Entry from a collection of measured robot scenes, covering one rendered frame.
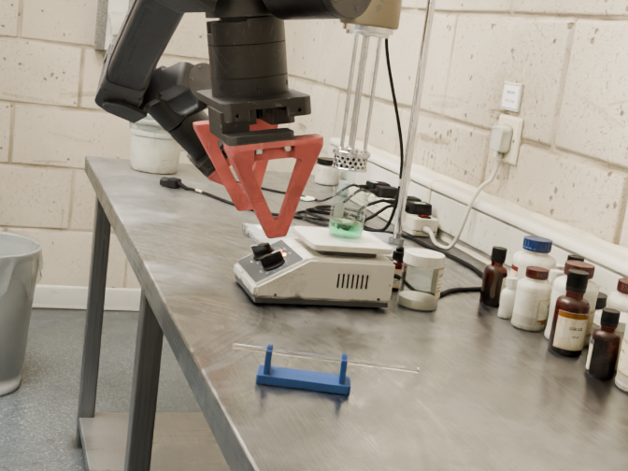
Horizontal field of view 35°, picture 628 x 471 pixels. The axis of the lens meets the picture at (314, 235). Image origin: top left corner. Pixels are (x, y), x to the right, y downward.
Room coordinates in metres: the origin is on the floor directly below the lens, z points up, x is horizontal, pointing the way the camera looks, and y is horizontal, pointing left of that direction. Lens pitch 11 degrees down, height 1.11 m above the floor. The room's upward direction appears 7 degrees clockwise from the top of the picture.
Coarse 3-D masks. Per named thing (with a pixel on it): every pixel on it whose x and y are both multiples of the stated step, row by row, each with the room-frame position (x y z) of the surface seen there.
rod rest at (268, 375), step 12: (264, 372) 0.99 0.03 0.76; (276, 372) 1.00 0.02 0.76; (288, 372) 1.00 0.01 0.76; (300, 372) 1.01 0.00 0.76; (312, 372) 1.01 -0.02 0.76; (276, 384) 0.98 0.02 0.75; (288, 384) 0.98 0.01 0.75; (300, 384) 0.98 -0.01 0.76; (312, 384) 0.98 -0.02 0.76; (324, 384) 0.98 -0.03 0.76; (336, 384) 0.98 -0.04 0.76; (348, 384) 0.99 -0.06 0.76
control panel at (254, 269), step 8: (280, 240) 1.41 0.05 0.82; (272, 248) 1.39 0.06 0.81; (280, 248) 1.38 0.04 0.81; (288, 248) 1.37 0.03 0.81; (248, 256) 1.40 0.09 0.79; (288, 256) 1.34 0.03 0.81; (296, 256) 1.32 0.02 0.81; (240, 264) 1.37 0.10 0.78; (248, 264) 1.36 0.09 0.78; (256, 264) 1.35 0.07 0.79; (288, 264) 1.30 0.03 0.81; (248, 272) 1.33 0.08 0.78; (256, 272) 1.32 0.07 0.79; (264, 272) 1.31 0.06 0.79; (272, 272) 1.30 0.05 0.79; (256, 280) 1.29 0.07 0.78
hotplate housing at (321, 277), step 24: (288, 240) 1.41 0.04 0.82; (312, 264) 1.30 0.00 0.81; (336, 264) 1.31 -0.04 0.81; (360, 264) 1.32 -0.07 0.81; (384, 264) 1.34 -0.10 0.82; (264, 288) 1.28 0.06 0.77; (288, 288) 1.29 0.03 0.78; (312, 288) 1.30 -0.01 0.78; (336, 288) 1.31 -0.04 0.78; (360, 288) 1.32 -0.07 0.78; (384, 288) 1.34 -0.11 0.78
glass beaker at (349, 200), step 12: (336, 192) 1.36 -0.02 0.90; (348, 192) 1.35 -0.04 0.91; (360, 192) 1.40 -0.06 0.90; (336, 204) 1.36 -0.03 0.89; (348, 204) 1.35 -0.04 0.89; (360, 204) 1.36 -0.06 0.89; (336, 216) 1.36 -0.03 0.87; (348, 216) 1.35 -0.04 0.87; (360, 216) 1.36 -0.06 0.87; (336, 228) 1.36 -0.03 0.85; (348, 228) 1.35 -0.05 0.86; (360, 228) 1.36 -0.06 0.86; (348, 240) 1.36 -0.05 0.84
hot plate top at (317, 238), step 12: (300, 228) 1.40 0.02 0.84; (312, 228) 1.42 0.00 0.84; (324, 228) 1.43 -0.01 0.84; (312, 240) 1.33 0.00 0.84; (324, 240) 1.34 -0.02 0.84; (336, 240) 1.35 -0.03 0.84; (360, 240) 1.37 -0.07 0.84; (372, 240) 1.38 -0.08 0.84; (360, 252) 1.33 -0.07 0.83; (372, 252) 1.33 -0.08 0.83; (384, 252) 1.34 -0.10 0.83
